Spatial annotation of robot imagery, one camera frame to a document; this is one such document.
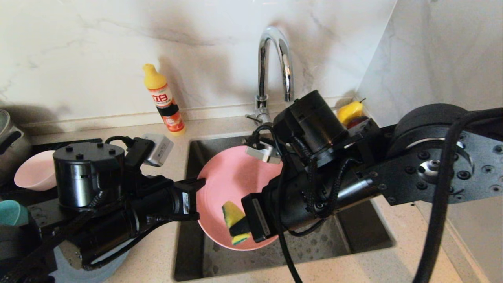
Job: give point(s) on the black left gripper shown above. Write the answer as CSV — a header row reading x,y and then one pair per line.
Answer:
x,y
90,177

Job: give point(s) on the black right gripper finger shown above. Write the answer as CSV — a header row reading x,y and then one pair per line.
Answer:
x,y
240,227

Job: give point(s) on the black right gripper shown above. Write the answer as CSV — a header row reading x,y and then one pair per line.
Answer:
x,y
314,125

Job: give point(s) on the yellow sponge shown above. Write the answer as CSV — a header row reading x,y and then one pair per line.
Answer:
x,y
232,210

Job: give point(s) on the salmon pink plate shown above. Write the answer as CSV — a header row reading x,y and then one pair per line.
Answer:
x,y
228,177

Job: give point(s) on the chrome gooseneck faucet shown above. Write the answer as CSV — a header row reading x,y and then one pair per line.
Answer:
x,y
289,70

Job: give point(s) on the blue plate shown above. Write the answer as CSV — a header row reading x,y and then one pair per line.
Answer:
x,y
110,263

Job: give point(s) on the yellow-capped orange dish soap bottle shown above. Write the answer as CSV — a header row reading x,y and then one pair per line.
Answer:
x,y
163,98

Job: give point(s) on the light pink bowl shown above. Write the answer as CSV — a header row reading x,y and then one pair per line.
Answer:
x,y
37,173

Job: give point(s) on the teal bowl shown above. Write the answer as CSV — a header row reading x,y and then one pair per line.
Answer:
x,y
11,212

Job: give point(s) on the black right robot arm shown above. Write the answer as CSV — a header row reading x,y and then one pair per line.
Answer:
x,y
424,125

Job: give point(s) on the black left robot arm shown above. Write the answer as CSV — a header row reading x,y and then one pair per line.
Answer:
x,y
23,247

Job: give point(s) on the stainless steel sink basin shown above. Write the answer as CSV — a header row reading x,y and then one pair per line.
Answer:
x,y
353,232

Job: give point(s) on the yellow pear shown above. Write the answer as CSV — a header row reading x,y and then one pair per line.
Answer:
x,y
348,111

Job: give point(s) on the dark red apple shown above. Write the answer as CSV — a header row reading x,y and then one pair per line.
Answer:
x,y
358,121

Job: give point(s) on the steel cooking pot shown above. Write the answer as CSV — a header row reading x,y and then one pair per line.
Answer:
x,y
11,153

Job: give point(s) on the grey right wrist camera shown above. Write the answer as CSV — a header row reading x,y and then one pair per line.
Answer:
x,y
265,153

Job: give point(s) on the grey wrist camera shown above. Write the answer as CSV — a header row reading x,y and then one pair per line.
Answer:
x,y
161,149
265,153

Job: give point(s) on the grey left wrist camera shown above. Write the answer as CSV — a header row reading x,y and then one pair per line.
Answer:
x,y
161,149

